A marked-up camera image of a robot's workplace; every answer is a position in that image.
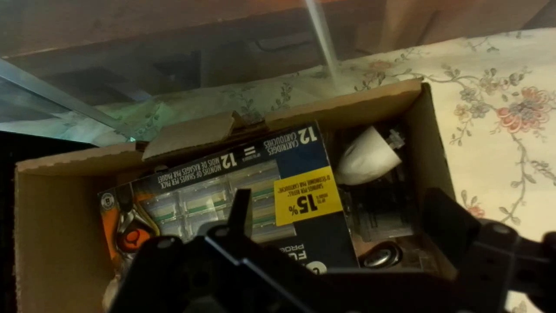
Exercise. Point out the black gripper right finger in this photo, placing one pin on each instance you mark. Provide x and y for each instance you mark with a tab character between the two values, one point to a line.
509	261

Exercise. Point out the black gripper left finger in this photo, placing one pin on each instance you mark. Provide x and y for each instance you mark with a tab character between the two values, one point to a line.
196	271

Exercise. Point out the light bulb multipack package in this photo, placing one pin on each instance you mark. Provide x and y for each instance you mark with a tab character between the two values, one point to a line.
295	156

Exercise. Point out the small round silver disc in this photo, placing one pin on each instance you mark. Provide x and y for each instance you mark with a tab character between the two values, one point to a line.
380	255

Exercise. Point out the brown cardboard box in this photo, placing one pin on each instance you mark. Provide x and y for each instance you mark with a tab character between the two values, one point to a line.
62	231

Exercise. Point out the floral bedsheet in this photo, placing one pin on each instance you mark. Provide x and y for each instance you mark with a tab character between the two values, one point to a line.
497	115

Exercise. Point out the white cone-shaped plastic item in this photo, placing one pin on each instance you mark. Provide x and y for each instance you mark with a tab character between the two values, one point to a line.
366	158

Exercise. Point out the clear plastic storage bin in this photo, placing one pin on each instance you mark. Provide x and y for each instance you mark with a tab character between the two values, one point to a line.
114	75

